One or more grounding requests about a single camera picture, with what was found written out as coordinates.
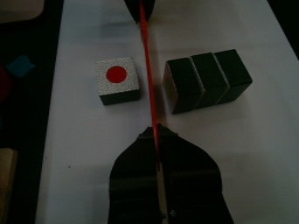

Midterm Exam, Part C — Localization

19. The wooden box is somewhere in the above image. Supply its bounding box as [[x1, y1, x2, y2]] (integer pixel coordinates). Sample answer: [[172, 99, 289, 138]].
[[0, 147, 19, 224]]

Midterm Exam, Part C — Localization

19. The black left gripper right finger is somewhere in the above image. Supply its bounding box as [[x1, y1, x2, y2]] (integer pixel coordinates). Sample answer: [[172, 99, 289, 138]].
[[157, 124, 236, 224]]

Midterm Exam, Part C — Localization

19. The toy sushi roll piece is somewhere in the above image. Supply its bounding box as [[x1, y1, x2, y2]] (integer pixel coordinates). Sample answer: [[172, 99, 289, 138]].
[[189, 52, 229, 109], [162, 57, 205, 116], [93, 56, 142, 107], [212, 48, 254, 105]]

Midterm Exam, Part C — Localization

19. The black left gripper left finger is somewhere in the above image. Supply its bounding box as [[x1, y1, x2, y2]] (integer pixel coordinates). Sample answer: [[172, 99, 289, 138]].
[[106, 126, 164, 224]]

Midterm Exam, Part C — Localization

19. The blue plastic spoon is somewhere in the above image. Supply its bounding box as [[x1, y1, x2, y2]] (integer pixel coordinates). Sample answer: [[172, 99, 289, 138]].
[[3, 54, 36, 79]]

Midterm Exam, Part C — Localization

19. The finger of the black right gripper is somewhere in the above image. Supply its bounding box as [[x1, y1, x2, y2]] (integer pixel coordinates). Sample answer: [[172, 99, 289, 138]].
[[122, 0, 156, 25]]

